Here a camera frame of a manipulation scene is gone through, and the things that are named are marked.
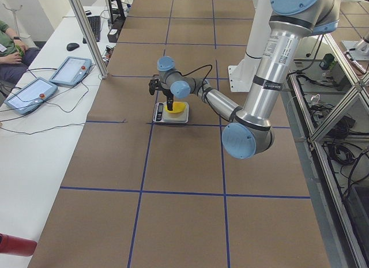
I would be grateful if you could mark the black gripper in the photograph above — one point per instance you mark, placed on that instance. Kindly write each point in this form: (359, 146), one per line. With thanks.
(166, 93)

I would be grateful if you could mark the yellow mango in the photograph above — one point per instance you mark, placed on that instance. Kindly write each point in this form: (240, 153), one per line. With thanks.
(177, 107)

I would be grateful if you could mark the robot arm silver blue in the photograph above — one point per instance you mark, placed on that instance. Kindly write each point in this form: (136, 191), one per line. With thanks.
(249, 131)

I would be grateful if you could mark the silver electronic kitchen scale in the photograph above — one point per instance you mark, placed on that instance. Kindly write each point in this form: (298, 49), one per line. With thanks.
(161, 116)

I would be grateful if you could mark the black desktop computer box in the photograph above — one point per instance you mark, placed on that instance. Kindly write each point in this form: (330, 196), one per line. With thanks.
(113, 35)

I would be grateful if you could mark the blue teach pendant far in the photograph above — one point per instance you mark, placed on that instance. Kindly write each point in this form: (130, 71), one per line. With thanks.
(71, 71)

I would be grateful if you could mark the blue teach pendant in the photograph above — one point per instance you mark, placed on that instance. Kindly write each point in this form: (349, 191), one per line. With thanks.
(71, 71)
(31, 96)

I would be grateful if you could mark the black keyboard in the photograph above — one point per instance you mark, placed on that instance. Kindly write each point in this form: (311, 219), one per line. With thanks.
(95, 24)

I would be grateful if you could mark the black computer mouse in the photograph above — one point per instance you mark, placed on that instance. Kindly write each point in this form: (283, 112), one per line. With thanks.
(72, 46)

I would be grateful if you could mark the blue teach pendant near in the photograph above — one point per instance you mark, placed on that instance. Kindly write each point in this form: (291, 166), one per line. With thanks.
(31, 96)

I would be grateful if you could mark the seated person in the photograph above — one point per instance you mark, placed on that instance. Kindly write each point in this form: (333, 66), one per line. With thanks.
(16, 56)

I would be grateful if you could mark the red fire extinguisher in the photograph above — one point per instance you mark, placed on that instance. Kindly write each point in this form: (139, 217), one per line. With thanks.
(13, 245)

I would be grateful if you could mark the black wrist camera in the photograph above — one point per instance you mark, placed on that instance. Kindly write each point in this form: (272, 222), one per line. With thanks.
(154, 85)

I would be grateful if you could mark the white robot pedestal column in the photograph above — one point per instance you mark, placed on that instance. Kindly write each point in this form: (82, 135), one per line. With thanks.
(241, 76)

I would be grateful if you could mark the aluminium frame post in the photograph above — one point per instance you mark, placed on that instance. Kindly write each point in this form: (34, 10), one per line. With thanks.
(91, 42)

